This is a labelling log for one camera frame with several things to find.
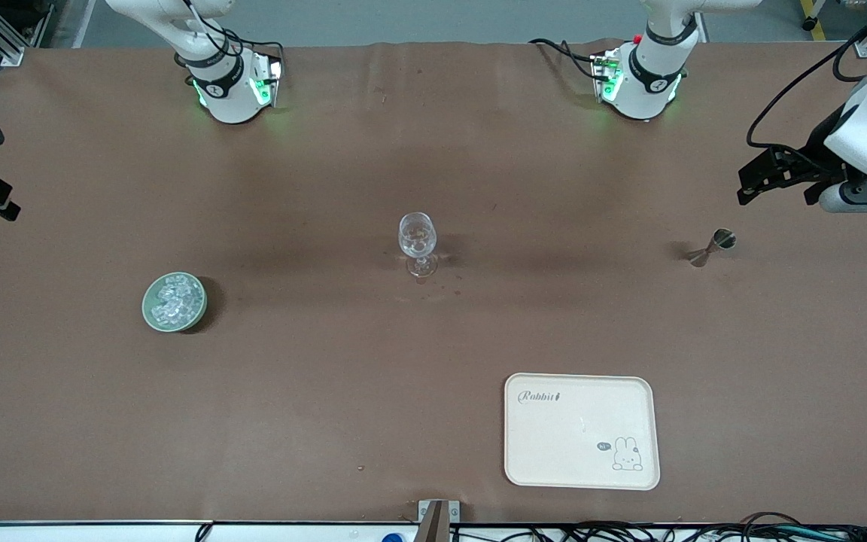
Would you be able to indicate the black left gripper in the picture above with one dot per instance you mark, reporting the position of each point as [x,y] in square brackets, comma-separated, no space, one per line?
[814,153]

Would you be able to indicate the steel double jigger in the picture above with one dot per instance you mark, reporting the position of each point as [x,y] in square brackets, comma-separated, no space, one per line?
[722,240]

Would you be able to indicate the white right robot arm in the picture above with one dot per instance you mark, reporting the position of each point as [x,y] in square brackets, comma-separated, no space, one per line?
[223,98]

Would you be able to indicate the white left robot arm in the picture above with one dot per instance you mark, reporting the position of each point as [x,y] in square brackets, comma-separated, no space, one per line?
[652,83]

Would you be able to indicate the clear ice cubes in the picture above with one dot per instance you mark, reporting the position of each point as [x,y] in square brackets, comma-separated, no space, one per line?
[174,301]

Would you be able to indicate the clear wine glass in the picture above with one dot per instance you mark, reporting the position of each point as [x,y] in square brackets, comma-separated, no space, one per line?
[417,233]

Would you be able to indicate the green ceramic bowl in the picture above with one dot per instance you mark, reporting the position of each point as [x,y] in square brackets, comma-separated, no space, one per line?
[148,315]

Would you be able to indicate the cream rabbit print tray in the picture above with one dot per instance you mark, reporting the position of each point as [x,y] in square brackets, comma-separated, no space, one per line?
[554,452]

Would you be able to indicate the blue bottle cap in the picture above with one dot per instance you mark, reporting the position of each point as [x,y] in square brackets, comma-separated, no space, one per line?
[393,537]

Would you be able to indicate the metal pole mounting bracket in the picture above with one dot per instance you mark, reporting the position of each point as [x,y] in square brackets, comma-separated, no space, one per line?
[426,512]

